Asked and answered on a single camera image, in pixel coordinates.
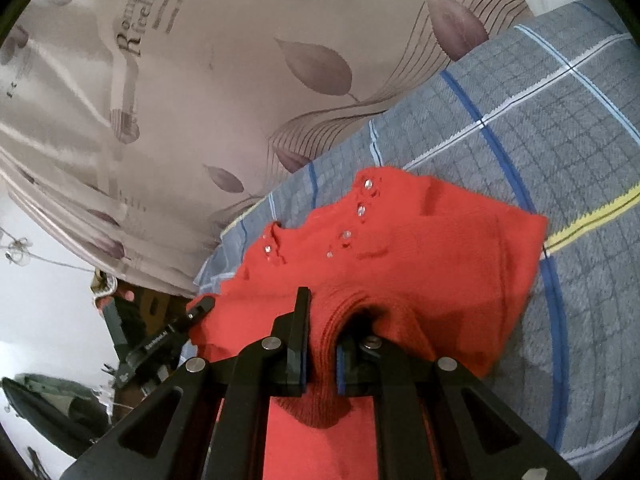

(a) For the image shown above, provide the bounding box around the grey plaid blanket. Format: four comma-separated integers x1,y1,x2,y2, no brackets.
192,0,640,471

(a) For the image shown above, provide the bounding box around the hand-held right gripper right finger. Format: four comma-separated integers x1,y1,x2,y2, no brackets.
336,335,583,480

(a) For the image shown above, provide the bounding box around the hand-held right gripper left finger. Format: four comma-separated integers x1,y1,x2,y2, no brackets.
60,286,313,480

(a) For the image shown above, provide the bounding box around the red knit sweater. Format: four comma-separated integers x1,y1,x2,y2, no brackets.
187,167,548,480

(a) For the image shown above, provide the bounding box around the beige leaf print curtain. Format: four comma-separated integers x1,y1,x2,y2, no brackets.
0,0,533,298

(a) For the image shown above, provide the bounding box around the wall hook with cord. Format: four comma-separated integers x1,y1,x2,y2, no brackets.
0,227,96,275

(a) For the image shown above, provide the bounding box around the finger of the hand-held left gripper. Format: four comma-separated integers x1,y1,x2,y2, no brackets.
185,295,217,322

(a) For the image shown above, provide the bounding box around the dark green cloth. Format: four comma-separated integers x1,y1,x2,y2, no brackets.
0,372,113,458

